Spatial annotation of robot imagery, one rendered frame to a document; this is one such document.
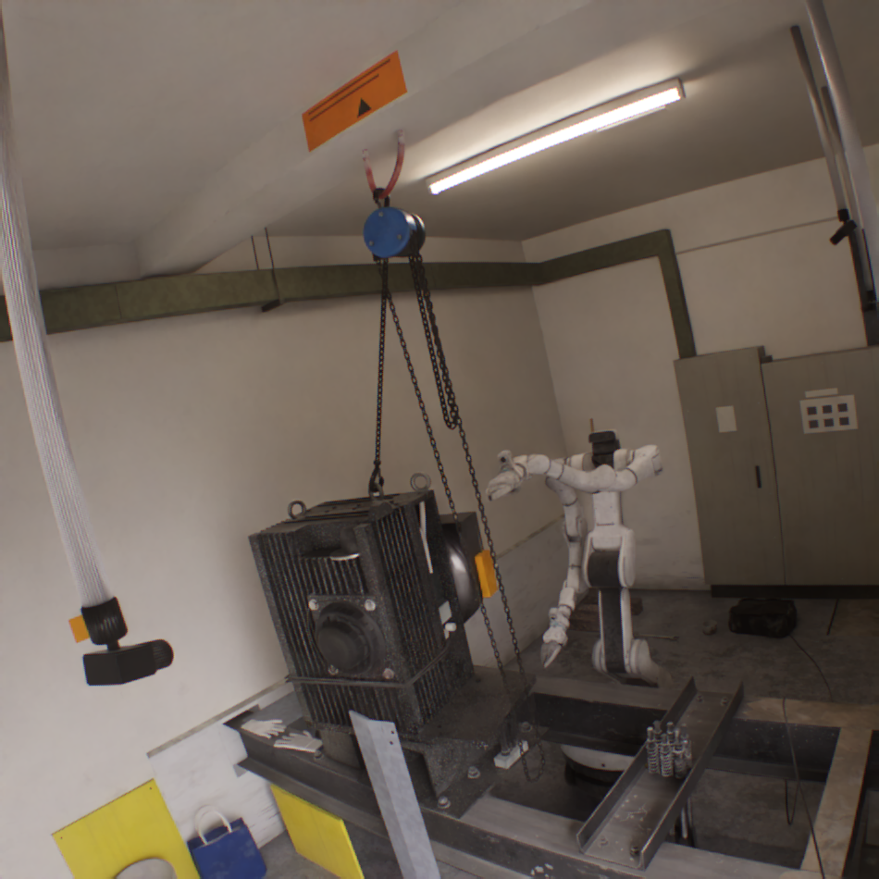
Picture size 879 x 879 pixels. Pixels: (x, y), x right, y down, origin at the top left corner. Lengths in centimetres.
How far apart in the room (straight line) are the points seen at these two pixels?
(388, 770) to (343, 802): 74
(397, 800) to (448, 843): 35
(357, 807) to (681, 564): 329
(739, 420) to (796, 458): 45
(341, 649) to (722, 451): 316
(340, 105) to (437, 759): 201
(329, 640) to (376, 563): 29
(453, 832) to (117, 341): 233
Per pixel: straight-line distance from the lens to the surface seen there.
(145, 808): 302
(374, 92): 187
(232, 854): 312
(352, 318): 368
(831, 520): 450
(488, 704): 223
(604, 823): 200
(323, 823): 285
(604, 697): 261
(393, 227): 189
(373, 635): 198
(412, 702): 209
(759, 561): 469
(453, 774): 227
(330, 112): 199
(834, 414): 432
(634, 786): 212
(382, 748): 201
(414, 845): 224
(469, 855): 236
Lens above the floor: 199
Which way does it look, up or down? 8 degrees down
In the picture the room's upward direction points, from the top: 12 degrees counter-clockwise
